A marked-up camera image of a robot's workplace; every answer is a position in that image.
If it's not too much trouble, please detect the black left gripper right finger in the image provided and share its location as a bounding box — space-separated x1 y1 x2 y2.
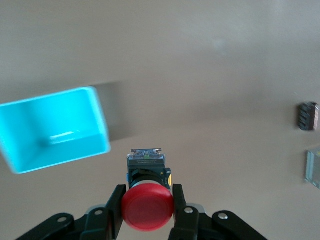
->
167 183 269 240

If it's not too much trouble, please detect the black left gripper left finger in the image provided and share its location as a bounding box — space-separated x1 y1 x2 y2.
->
15 183 128 240

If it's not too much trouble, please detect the red push button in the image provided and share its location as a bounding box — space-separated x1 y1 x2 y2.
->
121 147 175 231

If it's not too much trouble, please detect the cyan plastic bin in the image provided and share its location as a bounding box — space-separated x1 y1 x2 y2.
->
0 85 112 175

